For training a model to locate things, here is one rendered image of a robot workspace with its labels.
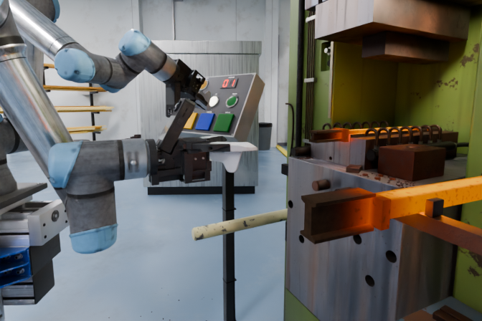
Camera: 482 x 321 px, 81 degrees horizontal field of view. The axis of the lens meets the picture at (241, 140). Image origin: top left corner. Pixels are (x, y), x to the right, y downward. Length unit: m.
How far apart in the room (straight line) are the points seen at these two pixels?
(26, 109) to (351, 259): 0.76
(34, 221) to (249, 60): 2.72
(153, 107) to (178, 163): 2.81
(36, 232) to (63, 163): 0.50
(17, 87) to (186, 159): 0.32
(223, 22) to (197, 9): 0.68
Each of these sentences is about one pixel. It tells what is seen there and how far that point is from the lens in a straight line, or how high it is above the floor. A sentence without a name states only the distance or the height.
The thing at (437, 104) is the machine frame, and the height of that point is 1.08.
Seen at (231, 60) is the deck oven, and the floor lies 1.56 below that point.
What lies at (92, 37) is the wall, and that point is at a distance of 8.04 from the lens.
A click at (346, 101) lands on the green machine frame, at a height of 1.09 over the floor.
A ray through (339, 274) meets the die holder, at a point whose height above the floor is 0.65.
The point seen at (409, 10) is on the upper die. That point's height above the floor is 1.31.
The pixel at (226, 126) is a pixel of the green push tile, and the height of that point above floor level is 1.00.
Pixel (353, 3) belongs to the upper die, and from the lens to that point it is 0.83.
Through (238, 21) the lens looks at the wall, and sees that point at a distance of 7.43.
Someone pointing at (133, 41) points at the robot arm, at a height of 1.24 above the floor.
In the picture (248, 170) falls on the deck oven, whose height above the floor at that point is 0.29.
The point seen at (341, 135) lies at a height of 1.00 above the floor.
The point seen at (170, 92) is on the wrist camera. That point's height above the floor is 1.12.
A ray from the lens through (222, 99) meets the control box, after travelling 1.15.
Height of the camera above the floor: 1.08
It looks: 7 degrees down
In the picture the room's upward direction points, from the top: straight up
